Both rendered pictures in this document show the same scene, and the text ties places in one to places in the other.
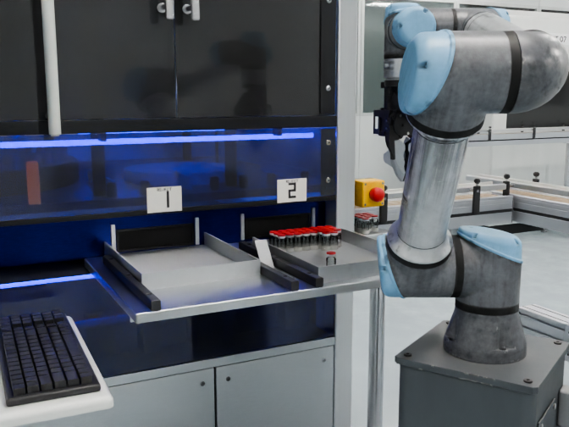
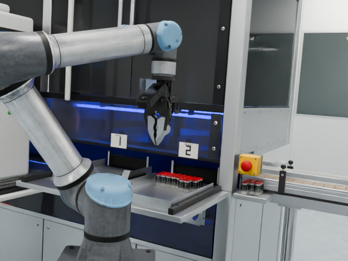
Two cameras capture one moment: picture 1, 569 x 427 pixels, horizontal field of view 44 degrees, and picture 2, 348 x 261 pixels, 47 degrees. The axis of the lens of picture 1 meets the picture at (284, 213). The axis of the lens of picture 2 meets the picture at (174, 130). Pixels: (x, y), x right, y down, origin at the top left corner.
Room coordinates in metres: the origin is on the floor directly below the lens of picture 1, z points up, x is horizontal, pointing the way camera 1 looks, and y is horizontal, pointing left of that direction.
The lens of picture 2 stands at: (0.79, -1.28, 1.25)
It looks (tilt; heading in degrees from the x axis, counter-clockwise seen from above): 5 degrees down; 54
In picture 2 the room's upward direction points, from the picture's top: 4 degrees clockwise
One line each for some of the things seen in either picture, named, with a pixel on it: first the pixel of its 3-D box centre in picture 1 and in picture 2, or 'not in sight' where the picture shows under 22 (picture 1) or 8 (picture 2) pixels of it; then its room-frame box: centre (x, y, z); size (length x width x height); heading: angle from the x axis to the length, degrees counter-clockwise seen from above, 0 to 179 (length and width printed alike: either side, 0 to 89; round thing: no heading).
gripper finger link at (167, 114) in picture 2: not in sight; (163, 115); (1.49, -0.27, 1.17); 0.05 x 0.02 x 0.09; 115
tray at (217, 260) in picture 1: (177, 257); (104, 171); (1.56, 0.24, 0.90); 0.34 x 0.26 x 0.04; 27
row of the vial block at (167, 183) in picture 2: (309, 241); (176, 182); (1.71, -0.06, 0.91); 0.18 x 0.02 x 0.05; 116
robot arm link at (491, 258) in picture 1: (484, 263); (107, 202); (1.26, -0.37, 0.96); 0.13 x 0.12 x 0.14; 90
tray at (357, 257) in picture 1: (331, 252); (161, 189); (1.61, -0.11, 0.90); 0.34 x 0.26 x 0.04; 26
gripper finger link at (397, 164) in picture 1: (392, 159); (156, 129); (1.49, -0.23, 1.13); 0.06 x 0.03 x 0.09; 25
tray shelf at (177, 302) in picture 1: (257, 267); (128, 187); (1.57, 0.06, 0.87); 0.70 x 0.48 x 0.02; 117
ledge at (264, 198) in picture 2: (362, 233); (254, 194); (1.98, -0.22, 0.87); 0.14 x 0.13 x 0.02; 27
